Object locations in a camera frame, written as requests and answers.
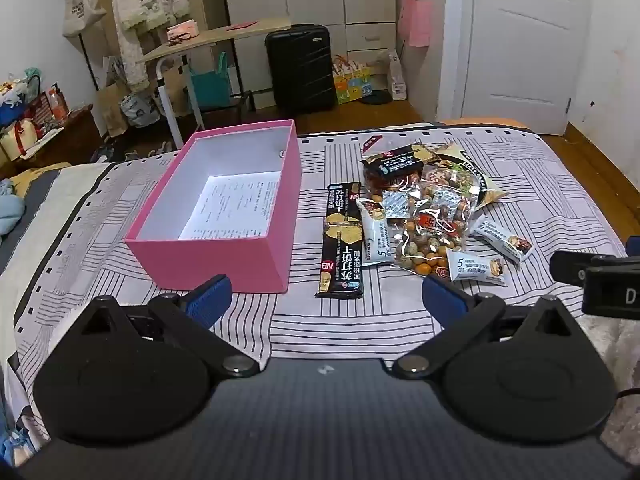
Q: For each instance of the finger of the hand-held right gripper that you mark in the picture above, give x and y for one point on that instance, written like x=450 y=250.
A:
x=567 y=267

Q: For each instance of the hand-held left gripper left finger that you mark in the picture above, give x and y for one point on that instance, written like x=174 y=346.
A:
x=212 y=297

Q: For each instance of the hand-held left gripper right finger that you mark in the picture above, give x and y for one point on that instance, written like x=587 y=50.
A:
x=442 y=297

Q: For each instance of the pink cardboard box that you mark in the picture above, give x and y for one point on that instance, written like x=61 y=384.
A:
x=210 y=265

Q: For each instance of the small white snack packet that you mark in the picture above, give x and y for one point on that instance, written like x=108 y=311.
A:
x=500 y=237
x=472 y=267
x=375 y=237

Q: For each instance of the clear bag of coated nuts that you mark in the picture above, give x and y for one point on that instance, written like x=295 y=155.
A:
x=430 y=245

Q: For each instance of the beige and black snack bag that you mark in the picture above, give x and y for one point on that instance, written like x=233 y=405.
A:
x=485 y=187

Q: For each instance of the black cracker packet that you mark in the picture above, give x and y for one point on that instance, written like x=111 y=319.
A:
x=340 y=240

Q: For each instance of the clear bag of mixed peanuts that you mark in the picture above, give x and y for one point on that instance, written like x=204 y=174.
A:
x=447 y=180

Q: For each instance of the clear nut bag black header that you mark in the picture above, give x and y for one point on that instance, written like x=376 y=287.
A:
x=395 y=162

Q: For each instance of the white fluffy cloth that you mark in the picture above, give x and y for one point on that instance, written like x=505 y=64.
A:
x=622 y=355

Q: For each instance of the printed paper sheet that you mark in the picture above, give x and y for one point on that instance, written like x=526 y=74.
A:
x=235 y=205

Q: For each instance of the orange mattress cover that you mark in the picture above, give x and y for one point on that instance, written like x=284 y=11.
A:
x=480 y=123

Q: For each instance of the grey and cream quilt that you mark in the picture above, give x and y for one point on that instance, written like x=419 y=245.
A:
x=45 y=220

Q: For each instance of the white plastic bag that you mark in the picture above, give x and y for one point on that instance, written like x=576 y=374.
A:
x=140 y=110

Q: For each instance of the dark slippers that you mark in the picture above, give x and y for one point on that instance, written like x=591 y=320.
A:
x=377 y=98

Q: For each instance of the yellow pillow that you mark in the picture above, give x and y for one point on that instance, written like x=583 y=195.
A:
x=37 y=177

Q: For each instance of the teal bag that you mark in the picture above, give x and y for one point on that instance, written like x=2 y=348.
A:
x=210 y=85

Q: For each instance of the wooden nightstand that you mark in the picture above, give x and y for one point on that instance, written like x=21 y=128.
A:
x=75 y=132

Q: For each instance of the brown paper bag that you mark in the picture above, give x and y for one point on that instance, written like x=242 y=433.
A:
x=112 y=105

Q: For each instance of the light blue blanket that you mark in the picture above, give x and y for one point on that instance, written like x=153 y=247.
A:
x=10 y=210

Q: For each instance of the white printed bag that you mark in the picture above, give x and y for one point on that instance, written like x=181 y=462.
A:
x=397 y=77

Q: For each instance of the white door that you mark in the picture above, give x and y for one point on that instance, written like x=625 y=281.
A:
x=530 y=45

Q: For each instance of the colourful cardboard box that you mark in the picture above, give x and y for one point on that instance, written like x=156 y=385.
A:
x=352 y=85

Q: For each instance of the bright blue cloth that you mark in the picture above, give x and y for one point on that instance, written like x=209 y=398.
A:
x=20 y=442

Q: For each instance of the black suitcase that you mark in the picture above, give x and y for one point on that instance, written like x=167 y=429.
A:
x=300 y=70

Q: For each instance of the red patterned bag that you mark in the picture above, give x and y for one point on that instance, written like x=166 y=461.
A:
x=50 y=107

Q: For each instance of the cream bag red ribbon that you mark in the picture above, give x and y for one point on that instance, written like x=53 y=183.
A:
x=17 y=140

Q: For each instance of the pink tissue pouch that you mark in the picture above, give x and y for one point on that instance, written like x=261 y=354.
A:
x=182 y=31

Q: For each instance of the black clothes rack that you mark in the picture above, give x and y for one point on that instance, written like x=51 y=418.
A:
x=85 y=60

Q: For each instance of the red booklet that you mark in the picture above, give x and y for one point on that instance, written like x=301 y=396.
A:
x=242 y=25

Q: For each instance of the pink hanging bag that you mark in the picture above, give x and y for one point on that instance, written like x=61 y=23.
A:
x=415 y=20

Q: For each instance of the blue flower basket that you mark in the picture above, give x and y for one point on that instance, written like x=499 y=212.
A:
x=17 y=92

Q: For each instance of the white knit cardigan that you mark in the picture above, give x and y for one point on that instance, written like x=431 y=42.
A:
x=145 y=5

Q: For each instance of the white tote bag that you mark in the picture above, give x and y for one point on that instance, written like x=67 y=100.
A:
x=82 y=10

